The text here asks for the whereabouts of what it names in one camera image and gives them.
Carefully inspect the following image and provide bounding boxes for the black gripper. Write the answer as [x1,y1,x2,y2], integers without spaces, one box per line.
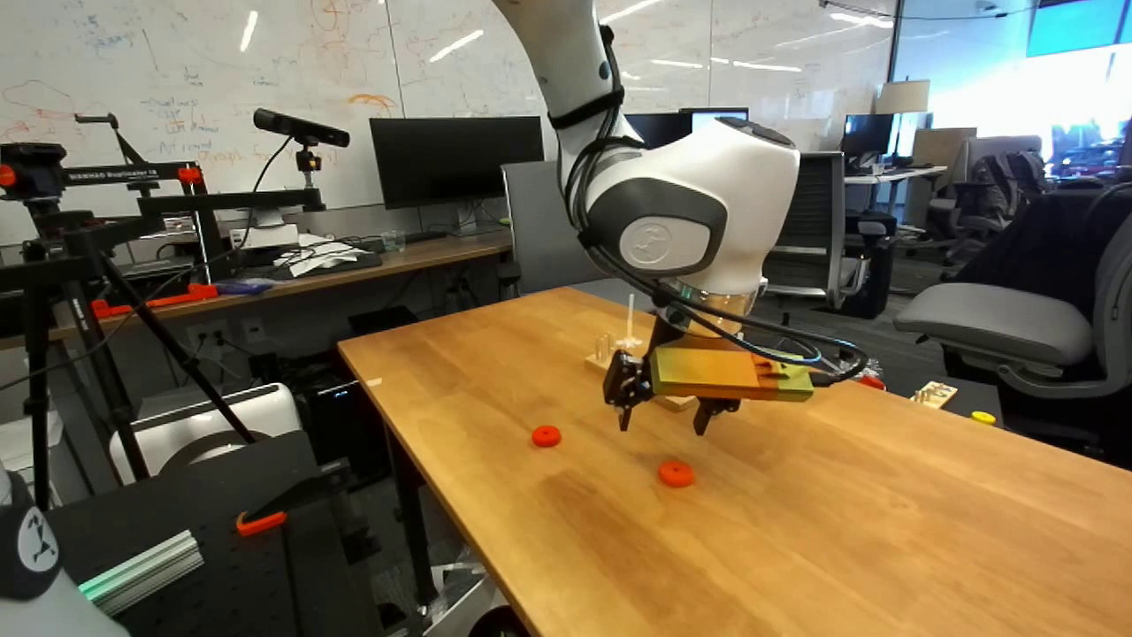
[602,309,747,438]

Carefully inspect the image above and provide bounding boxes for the wooden stand with clear pegs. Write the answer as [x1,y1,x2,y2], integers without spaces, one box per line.
[580,293,700,411]

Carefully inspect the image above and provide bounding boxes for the grey office chair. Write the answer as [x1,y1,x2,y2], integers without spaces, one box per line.
[890,208,1132,472]
[497,157,629,299]

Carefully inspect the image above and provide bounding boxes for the black mesh office chair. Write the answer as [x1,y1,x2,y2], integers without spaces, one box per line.
[761,150,847,301]

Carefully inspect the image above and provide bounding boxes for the tan card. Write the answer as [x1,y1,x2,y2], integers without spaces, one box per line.
[906,380,962,413]

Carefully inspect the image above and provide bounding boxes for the black table leg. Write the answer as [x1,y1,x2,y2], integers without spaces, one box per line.
[384,430,440,614]

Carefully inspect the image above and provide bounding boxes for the lit computer monitor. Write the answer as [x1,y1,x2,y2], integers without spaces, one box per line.
[685,107,752,131]

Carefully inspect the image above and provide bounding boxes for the wooden office desk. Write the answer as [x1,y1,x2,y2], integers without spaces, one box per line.
[83,230,517,329]

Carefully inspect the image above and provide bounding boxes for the black computer monitor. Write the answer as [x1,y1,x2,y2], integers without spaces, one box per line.
[369,113,549,214]

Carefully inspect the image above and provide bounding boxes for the white crumpled papers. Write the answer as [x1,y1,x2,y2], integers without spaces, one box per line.
[272,236,370,282]

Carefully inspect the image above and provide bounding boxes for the beige lamp shade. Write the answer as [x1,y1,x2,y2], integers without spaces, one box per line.
[872,79,935,118]

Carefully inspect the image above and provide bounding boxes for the orange black bar clamp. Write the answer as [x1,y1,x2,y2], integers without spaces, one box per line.
[231,457,360,542]

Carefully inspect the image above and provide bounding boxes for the white box appliance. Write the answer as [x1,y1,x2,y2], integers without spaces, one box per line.
[104,380,303,490]

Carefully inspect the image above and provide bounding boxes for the blue small object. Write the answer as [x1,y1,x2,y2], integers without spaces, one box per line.
[215,277,274,301]

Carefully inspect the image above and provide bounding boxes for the dark grey cart top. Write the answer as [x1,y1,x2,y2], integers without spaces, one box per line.
[45,430,357,637]

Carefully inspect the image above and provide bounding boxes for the red bar clamp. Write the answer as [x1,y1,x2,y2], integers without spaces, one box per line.
[88,280,222,327]

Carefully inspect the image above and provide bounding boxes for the aluminium bar with green light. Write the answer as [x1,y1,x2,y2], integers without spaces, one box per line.
[71,529,205,619]

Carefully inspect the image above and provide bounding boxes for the black rig with red knobs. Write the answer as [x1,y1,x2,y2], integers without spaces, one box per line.
[0,110,330,293]

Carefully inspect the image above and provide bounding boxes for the black cap with logo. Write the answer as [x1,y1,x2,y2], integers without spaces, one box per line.
[0,467,66,602]

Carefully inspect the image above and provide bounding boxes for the tan wrist camera box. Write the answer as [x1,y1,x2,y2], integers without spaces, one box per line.
[647,343,819,407]

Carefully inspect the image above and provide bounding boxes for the black bar camera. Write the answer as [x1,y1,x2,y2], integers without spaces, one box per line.
[252,107,354,153]

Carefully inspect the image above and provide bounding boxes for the blue wall screen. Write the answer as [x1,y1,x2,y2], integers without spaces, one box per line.
[1021,0,1132,59]

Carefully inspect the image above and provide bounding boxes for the black camera tripod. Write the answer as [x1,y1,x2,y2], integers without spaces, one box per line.
[15,225,260,514]

